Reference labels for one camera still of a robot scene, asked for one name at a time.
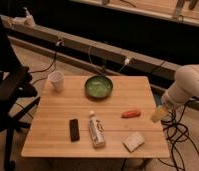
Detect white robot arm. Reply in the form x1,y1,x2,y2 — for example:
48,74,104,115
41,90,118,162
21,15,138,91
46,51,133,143
151,64,199,123

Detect black floor cables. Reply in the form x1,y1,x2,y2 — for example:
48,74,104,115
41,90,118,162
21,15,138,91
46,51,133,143
157,103,199,171

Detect black eraser block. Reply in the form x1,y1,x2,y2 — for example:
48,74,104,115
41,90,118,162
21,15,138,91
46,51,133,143
69,119,80,141

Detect white soap dispenser bottle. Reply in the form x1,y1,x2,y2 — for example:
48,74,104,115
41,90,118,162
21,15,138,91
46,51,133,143
24,7,36,27

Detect orange carrot toy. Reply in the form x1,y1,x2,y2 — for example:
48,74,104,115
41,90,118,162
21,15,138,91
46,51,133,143
121,109,141,118

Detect white sponge block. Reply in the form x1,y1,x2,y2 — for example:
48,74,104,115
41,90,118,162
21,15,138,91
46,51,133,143
123,132,145,153

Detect blue box on floor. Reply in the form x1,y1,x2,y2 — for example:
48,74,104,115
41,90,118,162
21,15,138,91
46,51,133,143
153,94,163,107

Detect black office chair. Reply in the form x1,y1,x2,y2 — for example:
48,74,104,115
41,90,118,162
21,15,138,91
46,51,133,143
0,17,40,171

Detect green bowl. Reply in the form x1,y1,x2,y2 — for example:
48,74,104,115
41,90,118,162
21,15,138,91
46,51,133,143
84,75,113,99

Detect wooden table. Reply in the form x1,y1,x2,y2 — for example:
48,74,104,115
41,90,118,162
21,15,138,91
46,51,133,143
21,76,170,158

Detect white plug black cable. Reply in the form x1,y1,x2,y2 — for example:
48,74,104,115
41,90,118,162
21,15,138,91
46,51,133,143
28,37,65,85

